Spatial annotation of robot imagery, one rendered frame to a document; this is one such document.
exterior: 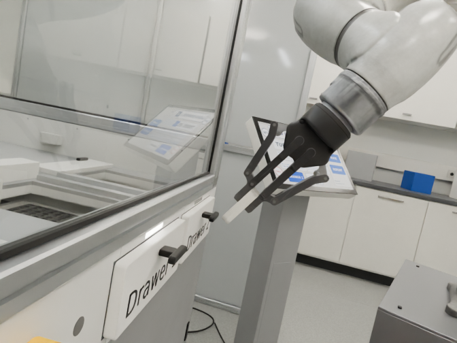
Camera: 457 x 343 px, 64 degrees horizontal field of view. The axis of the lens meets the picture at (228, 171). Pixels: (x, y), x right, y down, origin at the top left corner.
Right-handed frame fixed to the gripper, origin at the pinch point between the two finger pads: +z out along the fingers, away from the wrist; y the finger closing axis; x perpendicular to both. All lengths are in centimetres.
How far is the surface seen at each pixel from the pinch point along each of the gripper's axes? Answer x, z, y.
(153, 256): 3.7, 15.6, 3.6
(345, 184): -104, -18, -28
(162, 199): -1.3, 9.7, 9.8
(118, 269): 14.5, 14.9, 5.2
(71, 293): 24.3, 14.8, 6.3
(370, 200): -286, -31, -88
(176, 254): 1.9, 13.1, 1.4
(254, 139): -80, -4, 12
